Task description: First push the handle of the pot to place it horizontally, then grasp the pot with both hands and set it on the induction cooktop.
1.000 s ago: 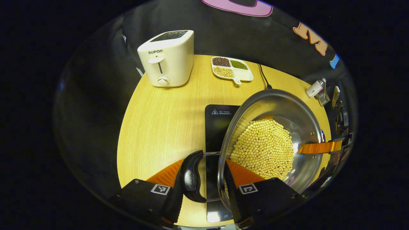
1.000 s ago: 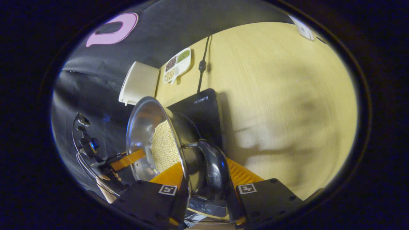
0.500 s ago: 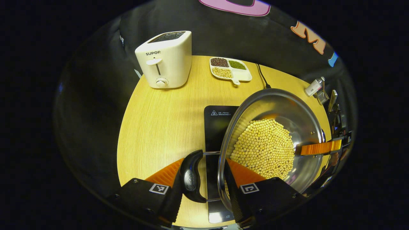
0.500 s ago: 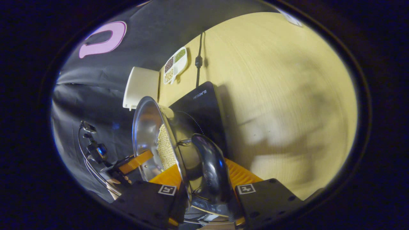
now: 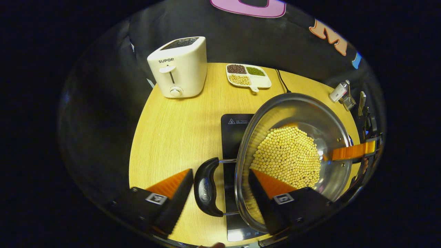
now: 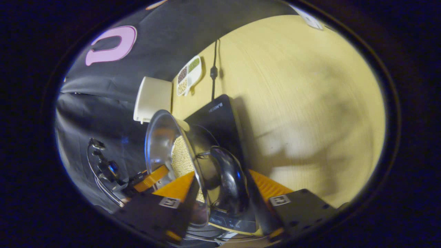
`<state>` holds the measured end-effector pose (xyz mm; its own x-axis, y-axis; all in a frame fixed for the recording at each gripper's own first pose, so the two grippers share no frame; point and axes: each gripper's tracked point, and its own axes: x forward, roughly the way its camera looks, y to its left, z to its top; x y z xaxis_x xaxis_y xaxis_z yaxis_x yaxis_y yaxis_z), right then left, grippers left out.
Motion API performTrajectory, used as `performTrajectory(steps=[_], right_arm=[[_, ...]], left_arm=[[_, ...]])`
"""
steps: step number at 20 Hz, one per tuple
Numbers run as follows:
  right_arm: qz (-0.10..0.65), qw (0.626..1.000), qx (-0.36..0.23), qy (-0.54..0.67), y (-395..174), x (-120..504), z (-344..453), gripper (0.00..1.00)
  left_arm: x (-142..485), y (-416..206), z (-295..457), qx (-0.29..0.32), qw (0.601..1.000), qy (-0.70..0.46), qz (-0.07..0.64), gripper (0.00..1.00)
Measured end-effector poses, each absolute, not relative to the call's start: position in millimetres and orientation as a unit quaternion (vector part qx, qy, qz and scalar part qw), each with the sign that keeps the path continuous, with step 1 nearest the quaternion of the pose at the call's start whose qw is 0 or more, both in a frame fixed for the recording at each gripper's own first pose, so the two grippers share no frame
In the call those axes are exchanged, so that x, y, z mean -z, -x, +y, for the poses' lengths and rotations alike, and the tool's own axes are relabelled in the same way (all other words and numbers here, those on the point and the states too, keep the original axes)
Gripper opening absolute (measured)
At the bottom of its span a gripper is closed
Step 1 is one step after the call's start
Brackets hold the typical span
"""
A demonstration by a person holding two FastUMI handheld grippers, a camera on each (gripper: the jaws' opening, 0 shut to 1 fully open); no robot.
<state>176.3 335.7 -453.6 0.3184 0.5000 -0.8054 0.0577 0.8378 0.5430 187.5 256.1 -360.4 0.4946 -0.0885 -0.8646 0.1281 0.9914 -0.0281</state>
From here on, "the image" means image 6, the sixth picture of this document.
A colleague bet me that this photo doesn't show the black backdrop cloth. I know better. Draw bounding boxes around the black backdrop cloth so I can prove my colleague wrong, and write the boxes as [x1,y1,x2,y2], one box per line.
[55,0,304,214]

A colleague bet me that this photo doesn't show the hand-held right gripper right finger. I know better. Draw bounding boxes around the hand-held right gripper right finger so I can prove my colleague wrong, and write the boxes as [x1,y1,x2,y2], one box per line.
[245,169,340,241]

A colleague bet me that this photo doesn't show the white divided bean tray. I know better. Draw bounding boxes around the white divided bean tray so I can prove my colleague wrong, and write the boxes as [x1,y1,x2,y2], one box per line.
[176,55,203,97]

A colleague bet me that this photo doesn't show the black power cable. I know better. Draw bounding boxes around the black power cable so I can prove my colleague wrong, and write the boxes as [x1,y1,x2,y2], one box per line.
[210,39,221,101]

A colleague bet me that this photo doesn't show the stainless steel pot black handles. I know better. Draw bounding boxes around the stainless steel pot black handles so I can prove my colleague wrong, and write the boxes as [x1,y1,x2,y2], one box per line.
[145,110,250,229]

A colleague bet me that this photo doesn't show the black induction cooktop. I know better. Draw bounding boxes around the black induction cooktop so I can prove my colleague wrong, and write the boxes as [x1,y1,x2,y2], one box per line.
[184,94,257,234]

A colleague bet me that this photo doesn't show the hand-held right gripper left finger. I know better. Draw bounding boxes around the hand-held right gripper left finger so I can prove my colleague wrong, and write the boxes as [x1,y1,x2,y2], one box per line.
[114,170,200,245]

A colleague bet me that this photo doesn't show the white boxy appliance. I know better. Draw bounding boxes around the white boxy appliance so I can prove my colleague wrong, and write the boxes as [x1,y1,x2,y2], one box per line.
[133,76,173,124]

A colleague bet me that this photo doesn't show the pile of yellow soybeans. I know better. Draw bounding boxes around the pile of yellow soybeans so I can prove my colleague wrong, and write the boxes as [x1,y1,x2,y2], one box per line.
[171,135,205,204]

